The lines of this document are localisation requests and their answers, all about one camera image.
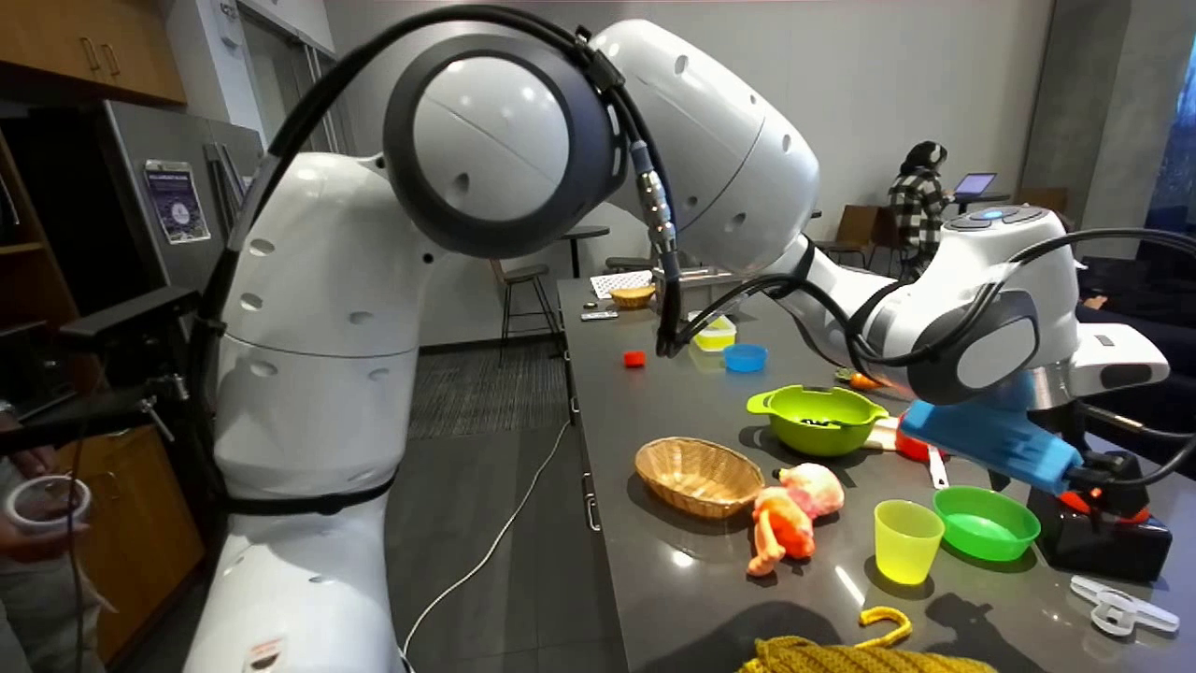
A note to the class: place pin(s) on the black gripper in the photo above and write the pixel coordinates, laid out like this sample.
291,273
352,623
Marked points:
1104,520

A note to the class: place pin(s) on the white plastic clip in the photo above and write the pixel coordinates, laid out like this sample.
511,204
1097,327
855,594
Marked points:
1122,614

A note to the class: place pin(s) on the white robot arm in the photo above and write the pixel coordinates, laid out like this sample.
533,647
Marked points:
495,131

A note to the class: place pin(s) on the small green bowl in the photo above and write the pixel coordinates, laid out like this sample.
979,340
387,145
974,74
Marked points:
984,525

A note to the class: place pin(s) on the lime green colander bowl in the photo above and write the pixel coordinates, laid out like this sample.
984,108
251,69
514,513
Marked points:
822,421

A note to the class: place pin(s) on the small blue bowl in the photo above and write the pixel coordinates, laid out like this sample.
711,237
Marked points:
747,361

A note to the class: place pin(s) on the red small object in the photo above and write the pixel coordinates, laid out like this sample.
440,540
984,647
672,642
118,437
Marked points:
635,361

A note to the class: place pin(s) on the translucent yellow-green cup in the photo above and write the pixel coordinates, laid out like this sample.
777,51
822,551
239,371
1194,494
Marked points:
908,540

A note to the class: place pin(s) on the red small cup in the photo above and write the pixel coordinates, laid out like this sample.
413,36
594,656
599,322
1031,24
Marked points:
913,445

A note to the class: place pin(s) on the yellow knitted cloth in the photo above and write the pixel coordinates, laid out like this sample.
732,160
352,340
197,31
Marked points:
865,656

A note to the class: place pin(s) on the orange carrot toy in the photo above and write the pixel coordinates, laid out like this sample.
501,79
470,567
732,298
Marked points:
873,381

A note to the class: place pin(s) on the orange plush toy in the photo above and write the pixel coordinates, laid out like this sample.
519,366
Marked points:
787,513

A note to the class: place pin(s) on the person in plaid shirt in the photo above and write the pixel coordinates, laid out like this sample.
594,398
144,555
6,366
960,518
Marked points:
916,204

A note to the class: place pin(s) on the woven wicker basket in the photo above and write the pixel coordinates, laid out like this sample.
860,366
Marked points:
696,477

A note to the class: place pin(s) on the yellow plastic container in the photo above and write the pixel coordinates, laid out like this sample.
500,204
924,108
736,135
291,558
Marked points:
716,338

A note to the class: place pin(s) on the stainless steel refrigerator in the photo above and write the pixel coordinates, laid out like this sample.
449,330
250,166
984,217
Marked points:
188,181

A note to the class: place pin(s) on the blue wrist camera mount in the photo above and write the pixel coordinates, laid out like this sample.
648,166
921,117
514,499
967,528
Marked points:
1000,436

